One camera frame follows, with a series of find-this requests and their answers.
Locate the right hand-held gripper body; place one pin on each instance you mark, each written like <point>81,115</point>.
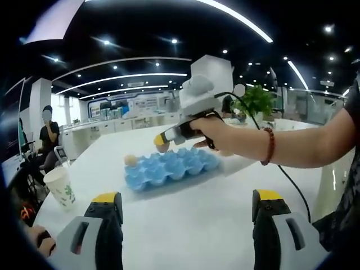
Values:
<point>197,98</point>

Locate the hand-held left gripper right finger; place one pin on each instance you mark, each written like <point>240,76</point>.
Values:
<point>264,239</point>

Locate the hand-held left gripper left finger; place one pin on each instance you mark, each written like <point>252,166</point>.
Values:
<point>112,242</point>

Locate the brown chicken egg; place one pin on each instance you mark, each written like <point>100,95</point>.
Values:
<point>130,160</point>
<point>163,147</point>

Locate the blue egg tray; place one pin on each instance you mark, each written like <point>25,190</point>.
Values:
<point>174,171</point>

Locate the white foam egg holder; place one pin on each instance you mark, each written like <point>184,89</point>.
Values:
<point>239,167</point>

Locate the person's right hand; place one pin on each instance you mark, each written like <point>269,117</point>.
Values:
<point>233,140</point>

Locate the white office counter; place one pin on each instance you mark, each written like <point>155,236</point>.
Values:
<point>118,123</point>

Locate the green potted plant white pot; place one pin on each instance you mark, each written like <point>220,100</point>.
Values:
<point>258,101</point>

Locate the white table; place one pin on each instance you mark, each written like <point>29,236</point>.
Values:
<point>182,219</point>

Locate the white paper cup green print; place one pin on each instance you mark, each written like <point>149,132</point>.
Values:
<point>59,185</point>

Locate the person's dark patterned clothing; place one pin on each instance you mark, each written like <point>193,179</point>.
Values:
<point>348,202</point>

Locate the long curved ceiling light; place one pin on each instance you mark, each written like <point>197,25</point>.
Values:
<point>264,35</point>

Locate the white office chair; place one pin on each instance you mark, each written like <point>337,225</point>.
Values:
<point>60,153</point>

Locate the dark monitor on stand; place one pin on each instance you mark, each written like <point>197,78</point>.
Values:
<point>11,126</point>

